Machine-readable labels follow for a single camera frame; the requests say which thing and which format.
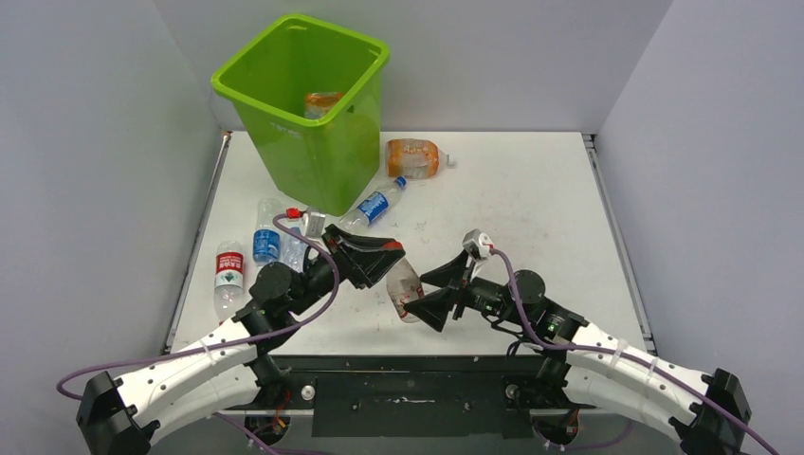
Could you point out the large orange label bottle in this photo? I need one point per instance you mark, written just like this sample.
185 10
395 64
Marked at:
416 159

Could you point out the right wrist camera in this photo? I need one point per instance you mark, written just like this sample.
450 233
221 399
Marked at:
478 245

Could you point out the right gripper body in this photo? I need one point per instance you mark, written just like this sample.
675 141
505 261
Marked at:
484 296

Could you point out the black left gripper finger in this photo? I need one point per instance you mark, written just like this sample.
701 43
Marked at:
365 269
346 241

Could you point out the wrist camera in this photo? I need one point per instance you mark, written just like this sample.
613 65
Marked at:
309 222
478 245

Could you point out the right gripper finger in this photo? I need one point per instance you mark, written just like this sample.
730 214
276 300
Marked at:
443 275
436 308

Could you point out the blue label clear bottle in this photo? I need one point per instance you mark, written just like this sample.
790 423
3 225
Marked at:
266 240

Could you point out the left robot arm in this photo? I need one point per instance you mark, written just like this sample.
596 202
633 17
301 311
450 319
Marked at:
229 366

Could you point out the crushed orange label bottle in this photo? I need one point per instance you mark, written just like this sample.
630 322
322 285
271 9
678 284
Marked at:
319 104

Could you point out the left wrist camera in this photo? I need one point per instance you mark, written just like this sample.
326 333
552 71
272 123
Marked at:
309 222

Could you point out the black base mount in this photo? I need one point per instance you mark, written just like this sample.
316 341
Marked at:
412 396

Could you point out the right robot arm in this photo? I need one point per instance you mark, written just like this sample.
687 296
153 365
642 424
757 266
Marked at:
705 413

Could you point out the crushed clear purple-label bottle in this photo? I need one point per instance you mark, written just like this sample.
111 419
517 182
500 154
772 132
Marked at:
293 252

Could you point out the green plastic bin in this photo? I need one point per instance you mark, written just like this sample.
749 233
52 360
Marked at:
328 162

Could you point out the red label Nongfu bottle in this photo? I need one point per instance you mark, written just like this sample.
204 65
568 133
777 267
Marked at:
229 279

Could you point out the red cap tea bottle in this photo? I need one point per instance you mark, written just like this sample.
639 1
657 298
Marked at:
403 285

